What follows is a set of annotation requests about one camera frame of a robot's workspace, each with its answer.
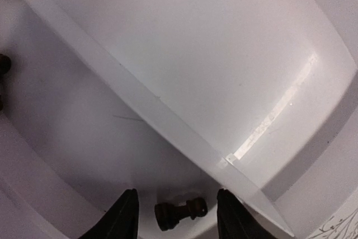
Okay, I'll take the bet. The white plastic tray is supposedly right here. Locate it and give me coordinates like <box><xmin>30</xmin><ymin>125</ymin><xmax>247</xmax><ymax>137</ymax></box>
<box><xmin>0</xmin><ymin>0</ymin><xmax>358</xmax><ymax>239</ymax></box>

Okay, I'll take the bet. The dark chess pawn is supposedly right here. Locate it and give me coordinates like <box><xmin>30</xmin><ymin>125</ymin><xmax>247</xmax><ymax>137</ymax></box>
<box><xmin>154</xmin><ymin>197</ymin><xmax>208</xmax><ymax>231</ymax></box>

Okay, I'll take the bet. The floral table cloth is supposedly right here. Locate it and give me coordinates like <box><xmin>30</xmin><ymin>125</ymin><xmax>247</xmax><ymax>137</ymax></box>
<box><xmin>308</xmin><ymin>208</ymin><xmax>357</xmax><ymax>239</ymax></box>

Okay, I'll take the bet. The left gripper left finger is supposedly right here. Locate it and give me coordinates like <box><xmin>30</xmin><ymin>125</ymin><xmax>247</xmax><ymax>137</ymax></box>
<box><xmin>81</xmin><ymin>189</ymin><xmax>139</xmax><ymax>239</ymax></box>

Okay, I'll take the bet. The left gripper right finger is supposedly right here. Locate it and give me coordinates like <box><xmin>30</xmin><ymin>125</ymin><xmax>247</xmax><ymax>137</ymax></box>
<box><xmin>217</xmin><ymin>189</ymin><xmax>275</xmax><ymax>239</ymax></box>

